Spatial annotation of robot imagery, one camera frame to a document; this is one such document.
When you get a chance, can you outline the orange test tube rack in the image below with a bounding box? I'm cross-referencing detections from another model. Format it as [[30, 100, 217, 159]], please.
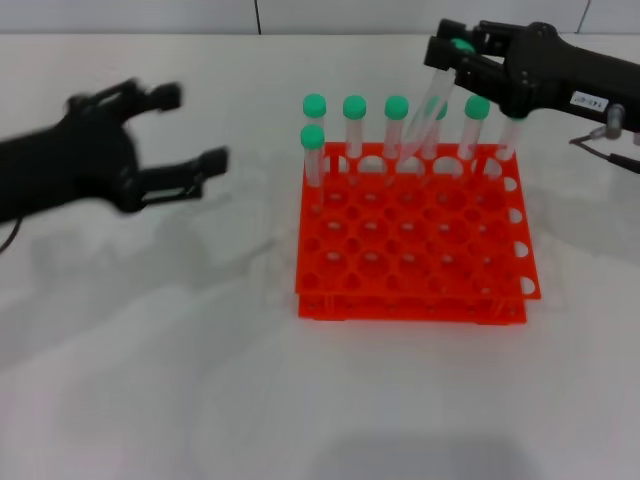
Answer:
[[293, 141, 544, 326]]

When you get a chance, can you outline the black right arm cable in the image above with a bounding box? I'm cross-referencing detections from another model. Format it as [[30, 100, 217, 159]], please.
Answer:
[[569, 103, 640, 175]]

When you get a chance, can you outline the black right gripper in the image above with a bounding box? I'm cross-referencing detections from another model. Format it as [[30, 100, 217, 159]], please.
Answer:
[[423, 18, 640, 129]]

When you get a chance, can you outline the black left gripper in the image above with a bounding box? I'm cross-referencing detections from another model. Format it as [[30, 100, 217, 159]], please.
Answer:
[[0, 78, 230, 225]]

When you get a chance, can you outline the clear green-capped test tube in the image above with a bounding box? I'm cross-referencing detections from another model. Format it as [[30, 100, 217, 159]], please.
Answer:
[[422, 102, 449, 161], [342, 94, 369, 161], [384, 94, 411, 161], [302, 93, 329, 146], [300, 124, 327, 214], [458, 94, 492, 161], [398, 37, 476, 169], [494, 115, 527, 163]]

